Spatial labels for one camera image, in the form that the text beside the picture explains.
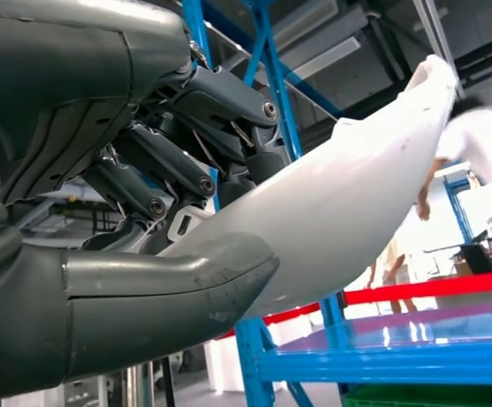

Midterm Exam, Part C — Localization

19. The red barrier belt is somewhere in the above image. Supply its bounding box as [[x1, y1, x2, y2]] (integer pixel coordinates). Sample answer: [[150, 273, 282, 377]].
[[221, 270, 492, 341]]

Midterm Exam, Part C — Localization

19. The blue background rack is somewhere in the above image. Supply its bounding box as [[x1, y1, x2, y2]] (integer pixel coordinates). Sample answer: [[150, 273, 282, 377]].
[[443, 176, 476, 245]]

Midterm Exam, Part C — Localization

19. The blue metal shelf rack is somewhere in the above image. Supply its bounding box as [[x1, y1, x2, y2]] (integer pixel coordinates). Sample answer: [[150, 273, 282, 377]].
[[181, 0, 492, 407]]

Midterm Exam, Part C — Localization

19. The person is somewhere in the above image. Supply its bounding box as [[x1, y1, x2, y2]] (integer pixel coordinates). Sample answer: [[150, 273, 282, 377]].
[[415, 98, 492, 270], [366, 238, 419, 315]]

